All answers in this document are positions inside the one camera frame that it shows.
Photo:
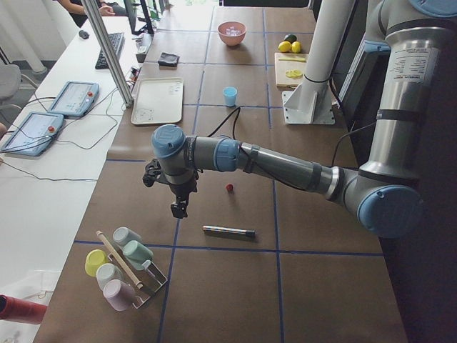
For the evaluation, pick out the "yellow cup on rack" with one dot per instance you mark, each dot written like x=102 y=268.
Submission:
x=94 y=259

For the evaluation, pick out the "metal muddler black tip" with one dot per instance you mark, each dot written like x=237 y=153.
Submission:
x=225 y=230

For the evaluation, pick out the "light blue cup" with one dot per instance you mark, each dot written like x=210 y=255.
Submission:
x=230 y=94

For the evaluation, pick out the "metal cup rack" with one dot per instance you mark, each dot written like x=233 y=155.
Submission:
x=152 y=277

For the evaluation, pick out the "teach pendant near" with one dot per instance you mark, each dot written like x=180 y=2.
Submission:
x=34 y=135

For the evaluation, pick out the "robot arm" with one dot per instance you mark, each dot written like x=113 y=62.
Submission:
x=380 y=193

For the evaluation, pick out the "black computer mouse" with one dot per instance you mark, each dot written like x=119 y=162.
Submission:
x=83 y=34

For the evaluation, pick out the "teach pendant far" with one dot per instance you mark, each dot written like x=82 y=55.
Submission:
x=75 y=99

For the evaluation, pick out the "grey-green cup on rack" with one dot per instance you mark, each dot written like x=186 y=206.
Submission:
x=124 y=235

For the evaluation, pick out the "white cup on rack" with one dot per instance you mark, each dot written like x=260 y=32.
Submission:
x=107 y=272

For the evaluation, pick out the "yellow lemon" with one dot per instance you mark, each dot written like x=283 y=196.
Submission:
x=284 y=47
x=296 y=47

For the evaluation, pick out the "black monitor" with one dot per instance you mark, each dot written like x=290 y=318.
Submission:
x=139 y=18

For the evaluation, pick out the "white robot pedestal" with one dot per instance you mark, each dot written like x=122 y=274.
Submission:
x=310 y=102

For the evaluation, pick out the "red bottle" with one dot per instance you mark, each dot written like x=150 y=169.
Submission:
x=22 y=311

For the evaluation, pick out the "aluminium frame post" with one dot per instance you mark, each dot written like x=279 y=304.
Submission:
x=97 y=23

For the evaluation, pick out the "green avocado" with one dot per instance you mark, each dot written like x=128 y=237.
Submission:
x=291 y=38

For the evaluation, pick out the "grey folded cloth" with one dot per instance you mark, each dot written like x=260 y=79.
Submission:
x=167 y=59

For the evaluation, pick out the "wooden rod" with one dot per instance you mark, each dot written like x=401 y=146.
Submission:
x=136 y=281

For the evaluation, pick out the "yellow lemon near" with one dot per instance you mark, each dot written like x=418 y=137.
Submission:
x=284 y=47

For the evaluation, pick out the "pink bowl of ice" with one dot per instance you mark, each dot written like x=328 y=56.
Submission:
x=232 y=33

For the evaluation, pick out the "cream bear tray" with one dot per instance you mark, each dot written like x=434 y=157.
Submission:
x=158 y=101

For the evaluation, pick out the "wooden cutting board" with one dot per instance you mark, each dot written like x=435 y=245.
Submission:
x=282 y=66

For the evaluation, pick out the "yellow plastic knife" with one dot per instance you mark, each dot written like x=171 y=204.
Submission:
x=304 y=60

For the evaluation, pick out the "mint cup on rack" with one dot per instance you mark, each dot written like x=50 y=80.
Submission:
x=136 y=253

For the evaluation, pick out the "teach pendant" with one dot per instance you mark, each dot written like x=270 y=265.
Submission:
x=75 y=99
x=34 y=135

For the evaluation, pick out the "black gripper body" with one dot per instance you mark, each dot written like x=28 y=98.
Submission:
x=181 y=189

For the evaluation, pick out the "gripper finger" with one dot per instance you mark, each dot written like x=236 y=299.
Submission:
x=176 y=210
x=183 y=208

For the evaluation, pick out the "yellow lemon far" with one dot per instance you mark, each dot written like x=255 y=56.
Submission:
x=296 y=47

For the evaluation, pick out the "lemon slices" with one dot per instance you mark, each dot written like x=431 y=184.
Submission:
x=294 y=74

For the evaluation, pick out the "pink cup on rack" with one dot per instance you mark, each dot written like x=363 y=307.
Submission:
x=119 y=294

